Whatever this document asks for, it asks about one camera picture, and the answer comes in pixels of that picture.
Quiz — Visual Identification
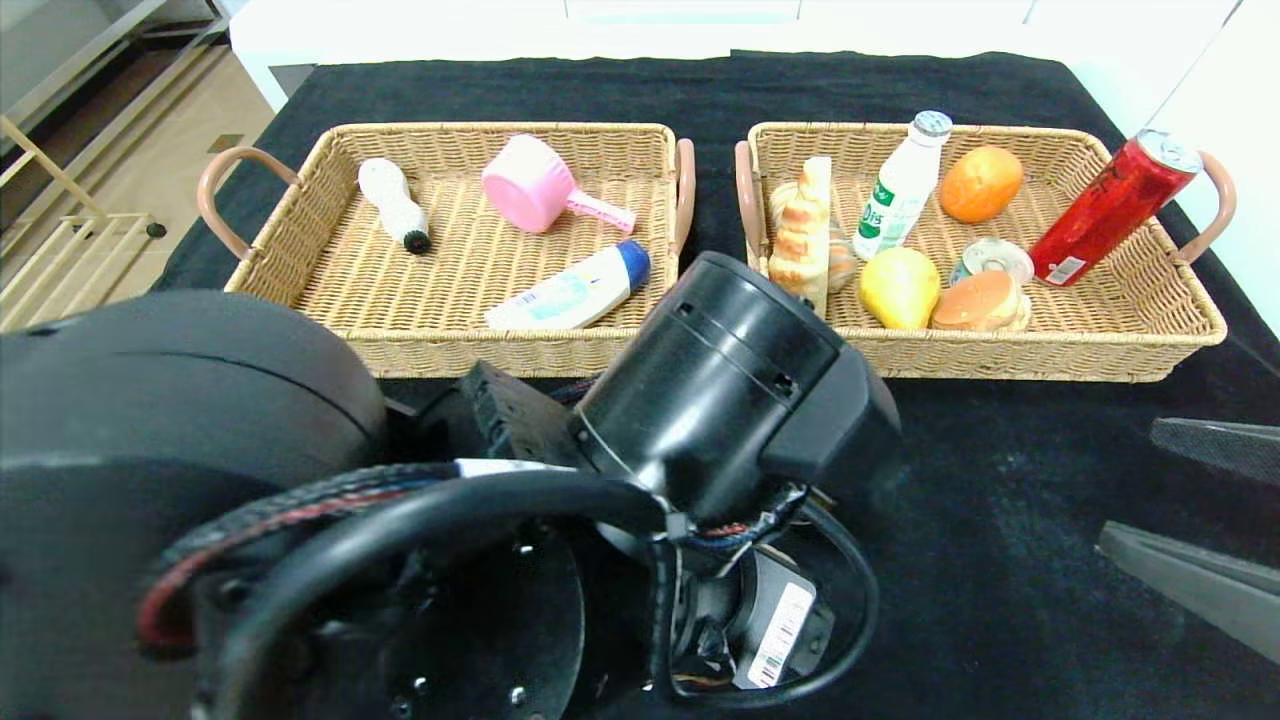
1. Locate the pink saucepan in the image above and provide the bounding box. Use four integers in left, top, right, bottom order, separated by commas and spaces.
481, 134, 638, 235

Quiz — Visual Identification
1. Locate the striped croissant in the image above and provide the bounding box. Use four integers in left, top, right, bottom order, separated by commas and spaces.
768, 156, 834, 319

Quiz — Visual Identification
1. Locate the white milk drink bottle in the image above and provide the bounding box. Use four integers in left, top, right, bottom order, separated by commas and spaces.
853, 110, 954, 263

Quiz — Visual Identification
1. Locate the round orange bun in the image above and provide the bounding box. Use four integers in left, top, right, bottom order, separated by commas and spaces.
939, 146, 1025, 224

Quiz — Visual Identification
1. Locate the white lotion bottle blue cap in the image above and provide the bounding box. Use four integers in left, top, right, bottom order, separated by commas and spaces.
483, 239, 652, 332

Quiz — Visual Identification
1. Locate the striped long bread roll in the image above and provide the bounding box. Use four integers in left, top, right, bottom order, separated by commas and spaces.
768, 180, 861, 294

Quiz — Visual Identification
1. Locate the yellow pear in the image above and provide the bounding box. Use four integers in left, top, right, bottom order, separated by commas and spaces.
858, 248, 943, 332

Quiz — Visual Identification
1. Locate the white roll-on bottle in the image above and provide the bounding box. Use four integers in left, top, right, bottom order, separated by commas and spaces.
358, 157, 431, 256

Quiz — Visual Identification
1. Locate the burger bun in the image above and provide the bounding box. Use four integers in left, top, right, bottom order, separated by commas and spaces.
930, 270, 1031, 333

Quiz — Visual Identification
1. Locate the white table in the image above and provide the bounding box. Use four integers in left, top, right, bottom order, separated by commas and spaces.
228, 0, 1241, 111

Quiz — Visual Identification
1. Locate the small silver tin can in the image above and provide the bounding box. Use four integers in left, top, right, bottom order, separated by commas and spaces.
948, 238, 1035, 289

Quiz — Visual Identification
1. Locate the black tablecloth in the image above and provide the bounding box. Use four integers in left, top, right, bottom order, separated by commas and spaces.
150, 50, 1280, 720

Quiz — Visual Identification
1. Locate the tall red drink can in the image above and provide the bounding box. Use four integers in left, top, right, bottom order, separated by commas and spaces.
1028, 130, 1203, 288

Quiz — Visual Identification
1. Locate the light wooden rack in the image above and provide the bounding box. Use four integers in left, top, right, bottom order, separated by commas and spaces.
0, 115, 168, 331

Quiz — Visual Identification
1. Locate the grey metal shelf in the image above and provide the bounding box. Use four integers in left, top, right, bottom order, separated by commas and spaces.
0, 0, 231, 161

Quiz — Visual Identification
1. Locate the wicker basket with handles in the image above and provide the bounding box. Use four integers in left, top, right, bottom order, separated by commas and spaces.
197, 122, 697, 380
735, 122, 1237, 384

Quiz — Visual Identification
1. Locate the red black braided cable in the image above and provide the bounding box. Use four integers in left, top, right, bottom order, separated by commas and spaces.
135, 462, 466, 656

